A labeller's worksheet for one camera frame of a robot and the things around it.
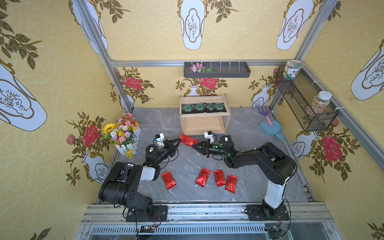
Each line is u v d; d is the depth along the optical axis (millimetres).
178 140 836
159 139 820
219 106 924
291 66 844
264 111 1206
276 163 509
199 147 798
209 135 854
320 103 652
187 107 923
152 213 726
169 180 833
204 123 1085
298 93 915
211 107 924
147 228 731
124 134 857
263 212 651
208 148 779
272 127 1093
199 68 878
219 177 838
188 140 838
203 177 841
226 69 926
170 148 764
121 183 459
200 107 924
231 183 816
